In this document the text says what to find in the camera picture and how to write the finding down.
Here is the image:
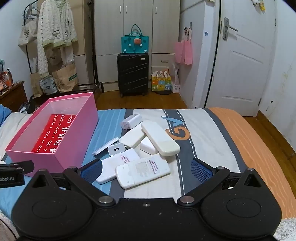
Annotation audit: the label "black metal clothes rack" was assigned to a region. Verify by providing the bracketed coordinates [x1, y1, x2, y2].
[21, 0, 104, 93]

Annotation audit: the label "white cube charger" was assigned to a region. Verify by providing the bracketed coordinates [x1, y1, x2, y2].
[107, 143, 127, 156]

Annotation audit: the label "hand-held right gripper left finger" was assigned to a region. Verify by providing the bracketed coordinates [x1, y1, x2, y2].
[31, 159, 115, 208]

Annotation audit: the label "white fluffy blanket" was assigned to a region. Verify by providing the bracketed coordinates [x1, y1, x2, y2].
[275, 217, 296, 241]

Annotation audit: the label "wire clothes hangers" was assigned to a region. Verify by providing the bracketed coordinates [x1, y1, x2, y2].
[23, 0, 40, 24]

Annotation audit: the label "red glasses-print paper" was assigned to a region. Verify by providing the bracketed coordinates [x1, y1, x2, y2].
[30, 113, 77, 154]

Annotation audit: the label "black bag with white label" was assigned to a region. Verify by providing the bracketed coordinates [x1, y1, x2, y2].
[18, 97, 42, 114]

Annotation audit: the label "silver door handle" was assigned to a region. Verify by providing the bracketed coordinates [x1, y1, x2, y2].
[222, 17, 238, 42]

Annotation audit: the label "cream labelled remote control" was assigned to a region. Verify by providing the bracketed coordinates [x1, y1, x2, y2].
[95, 148, 141, 185]

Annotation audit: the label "beige canvas tote bag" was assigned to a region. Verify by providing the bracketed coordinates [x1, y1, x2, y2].
[18, 20, 39, 47]

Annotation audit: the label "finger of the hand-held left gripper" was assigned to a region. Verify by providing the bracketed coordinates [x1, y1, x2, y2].
[0, 161, 35, 175]

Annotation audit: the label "beige wardrobe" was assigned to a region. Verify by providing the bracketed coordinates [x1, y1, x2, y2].
[69, 0, 181, 92]

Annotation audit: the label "colourful gift box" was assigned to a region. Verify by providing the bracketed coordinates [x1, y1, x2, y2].
[151, 70, 172, 92]

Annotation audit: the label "dark wooden cabinet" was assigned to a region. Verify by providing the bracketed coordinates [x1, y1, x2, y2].
[0, 81, 28, 112]

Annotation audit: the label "white power bank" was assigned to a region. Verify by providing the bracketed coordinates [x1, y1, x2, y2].
[119, 125, 147, 149]

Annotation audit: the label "white folding-plug charger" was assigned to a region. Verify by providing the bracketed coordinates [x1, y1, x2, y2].
[120, 114, 142, 130]

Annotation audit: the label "pink cardboard box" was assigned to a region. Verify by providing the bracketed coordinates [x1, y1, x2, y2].
[5, 92, 99, 178]

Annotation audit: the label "white patterned plastic bag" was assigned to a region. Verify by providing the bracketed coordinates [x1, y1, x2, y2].
[38, 77, 57, 94]

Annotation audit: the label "white door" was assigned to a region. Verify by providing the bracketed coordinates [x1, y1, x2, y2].
[204, 0, 277, 117]

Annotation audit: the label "long white remote control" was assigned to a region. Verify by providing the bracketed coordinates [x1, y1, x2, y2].
[141, 121, 181, 157]

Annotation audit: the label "blue cloth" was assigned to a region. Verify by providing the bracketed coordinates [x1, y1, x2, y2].
[0, 104, 12, 127]

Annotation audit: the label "black suitcase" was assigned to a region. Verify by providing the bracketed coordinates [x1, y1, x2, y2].
[117, 53, 149, 98]

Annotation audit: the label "orange snack boxes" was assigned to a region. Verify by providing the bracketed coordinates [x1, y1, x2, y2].
[0, 68, 14, 91]

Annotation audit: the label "white labelled remote control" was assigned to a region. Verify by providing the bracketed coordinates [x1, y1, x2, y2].
[115, 158, 171, 189]

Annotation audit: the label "small white block adapter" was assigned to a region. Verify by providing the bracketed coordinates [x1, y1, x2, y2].
[140, 137, 159, 155]

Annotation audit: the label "thin white flat device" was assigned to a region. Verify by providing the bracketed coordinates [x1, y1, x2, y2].
[92, 137, 120, 156]

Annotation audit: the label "teal handbag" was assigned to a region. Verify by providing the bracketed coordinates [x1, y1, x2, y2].
[121, 24, 150, 54]

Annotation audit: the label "plain brown paper bag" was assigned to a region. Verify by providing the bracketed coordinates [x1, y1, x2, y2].
[30, 72, 45, 98]

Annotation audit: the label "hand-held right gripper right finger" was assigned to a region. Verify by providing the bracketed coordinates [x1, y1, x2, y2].
[177, 158, 264, 207]

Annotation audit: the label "white knit cardigan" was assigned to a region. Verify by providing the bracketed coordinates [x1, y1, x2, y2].
[37, 0, 78, 79]

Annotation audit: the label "brown paper bag green label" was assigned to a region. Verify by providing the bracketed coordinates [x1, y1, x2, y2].
[52, 62, 79, 92]

